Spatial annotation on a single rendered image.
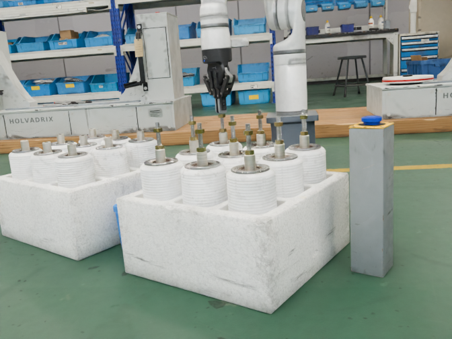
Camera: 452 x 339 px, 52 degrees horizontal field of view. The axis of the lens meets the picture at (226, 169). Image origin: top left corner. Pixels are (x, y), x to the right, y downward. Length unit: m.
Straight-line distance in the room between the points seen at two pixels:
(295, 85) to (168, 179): 0.51
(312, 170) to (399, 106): 1.89
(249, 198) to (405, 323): 0.34
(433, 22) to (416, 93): 4.36
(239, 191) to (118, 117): 2.23
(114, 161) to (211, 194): 0.43
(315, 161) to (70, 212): 0.60
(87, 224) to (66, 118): 1.99
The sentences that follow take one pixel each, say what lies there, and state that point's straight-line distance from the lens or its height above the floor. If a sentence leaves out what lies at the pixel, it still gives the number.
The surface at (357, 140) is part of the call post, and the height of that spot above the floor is 0.29.
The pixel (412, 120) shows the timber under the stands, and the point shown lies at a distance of 2.87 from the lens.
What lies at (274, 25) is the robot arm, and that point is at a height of 0.55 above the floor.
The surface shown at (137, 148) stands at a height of 0.23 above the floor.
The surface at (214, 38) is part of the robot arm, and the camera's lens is 1.17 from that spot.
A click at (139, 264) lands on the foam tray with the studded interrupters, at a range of 1.08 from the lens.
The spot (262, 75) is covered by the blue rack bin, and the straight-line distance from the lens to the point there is 5.50.
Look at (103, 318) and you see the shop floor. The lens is 0.95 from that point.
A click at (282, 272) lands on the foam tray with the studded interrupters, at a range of 0.90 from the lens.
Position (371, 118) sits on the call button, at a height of 0.33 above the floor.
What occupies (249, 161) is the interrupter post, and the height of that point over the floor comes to 0.27.
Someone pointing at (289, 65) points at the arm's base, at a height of 0.44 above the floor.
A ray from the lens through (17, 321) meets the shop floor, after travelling 1.02.
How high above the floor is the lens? 0.45
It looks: 12 degrees down
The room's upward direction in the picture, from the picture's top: 4 degrees counter-clockwise
